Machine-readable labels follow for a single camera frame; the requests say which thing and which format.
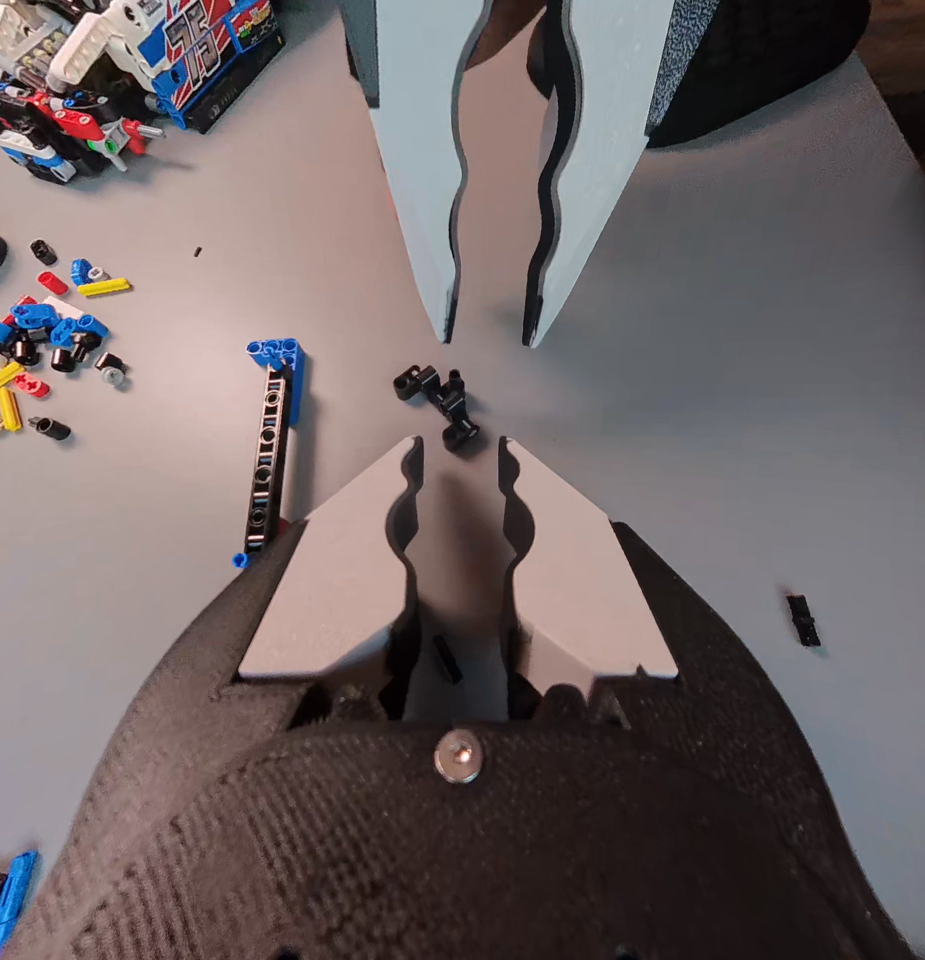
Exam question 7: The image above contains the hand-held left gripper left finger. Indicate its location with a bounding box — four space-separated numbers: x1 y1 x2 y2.
236 435 426 723

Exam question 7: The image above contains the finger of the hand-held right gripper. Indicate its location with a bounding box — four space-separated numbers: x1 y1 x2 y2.
367 0 495 346
522 0 679 351

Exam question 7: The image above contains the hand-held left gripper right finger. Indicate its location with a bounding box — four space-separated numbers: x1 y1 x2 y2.
496 437 683 723

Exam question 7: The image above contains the black lego beam assembly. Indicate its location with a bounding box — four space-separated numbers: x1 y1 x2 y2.
231 337 308 570

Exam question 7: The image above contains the small black lego connector assembly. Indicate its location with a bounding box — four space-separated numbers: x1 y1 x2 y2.
392 364 482 453

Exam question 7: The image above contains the lego race car model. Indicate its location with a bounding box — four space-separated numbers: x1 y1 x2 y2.
0 0 287 186

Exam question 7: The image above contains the pile of mixed lego parts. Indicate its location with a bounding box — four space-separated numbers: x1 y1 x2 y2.
0 237 132 445

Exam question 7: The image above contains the blue lego beam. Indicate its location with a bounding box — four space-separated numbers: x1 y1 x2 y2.
0 849 41 952

